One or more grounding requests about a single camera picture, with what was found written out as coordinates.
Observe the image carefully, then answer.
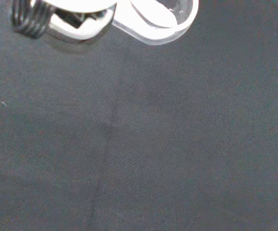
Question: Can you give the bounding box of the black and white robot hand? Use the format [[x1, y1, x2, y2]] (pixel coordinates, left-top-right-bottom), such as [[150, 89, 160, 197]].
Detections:
[[10, 0, 118, 45]]

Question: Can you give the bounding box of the black bench cloth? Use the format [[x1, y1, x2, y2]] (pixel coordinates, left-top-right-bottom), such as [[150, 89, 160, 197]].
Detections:
[[0, 0, 278, 231]]

